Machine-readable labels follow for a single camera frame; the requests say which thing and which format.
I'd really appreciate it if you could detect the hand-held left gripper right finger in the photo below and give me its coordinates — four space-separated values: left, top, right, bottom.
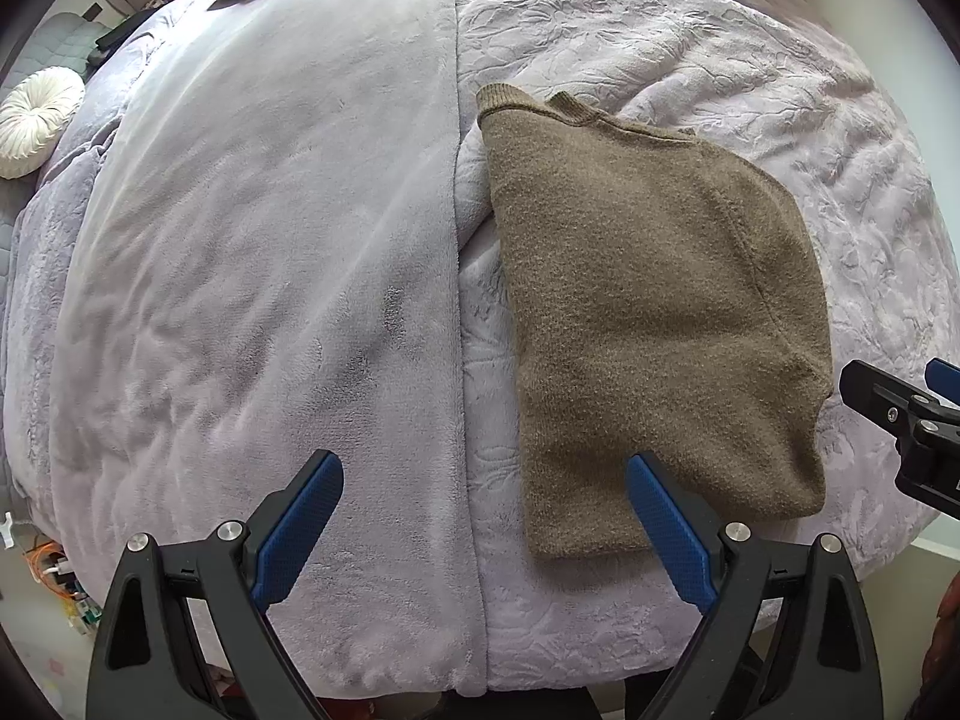
626 454 884 720

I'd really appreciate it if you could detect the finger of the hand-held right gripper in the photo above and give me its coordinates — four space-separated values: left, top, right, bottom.
840 358 935 434
925 358 960 412

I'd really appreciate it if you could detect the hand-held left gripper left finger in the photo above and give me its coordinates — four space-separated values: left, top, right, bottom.
86 450 344 720

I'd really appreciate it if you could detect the brown knit sweater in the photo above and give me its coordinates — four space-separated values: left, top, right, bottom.
476 84 835 560

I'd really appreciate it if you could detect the dark red patterned clothing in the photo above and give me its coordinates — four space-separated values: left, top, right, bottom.
907 570 960 720

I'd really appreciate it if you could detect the lilac fleece blanket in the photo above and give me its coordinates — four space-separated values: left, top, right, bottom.
0 0 947 698

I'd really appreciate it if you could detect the white round cushion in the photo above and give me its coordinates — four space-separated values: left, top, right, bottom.
0 66 87 181

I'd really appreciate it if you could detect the black garment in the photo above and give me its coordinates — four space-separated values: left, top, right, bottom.
86 11 162 68

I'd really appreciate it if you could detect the grey quilted mat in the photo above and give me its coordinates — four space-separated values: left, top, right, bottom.
13 11 106 87

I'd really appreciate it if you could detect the orange cable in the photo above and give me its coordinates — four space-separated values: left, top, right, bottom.
26 544 76 586

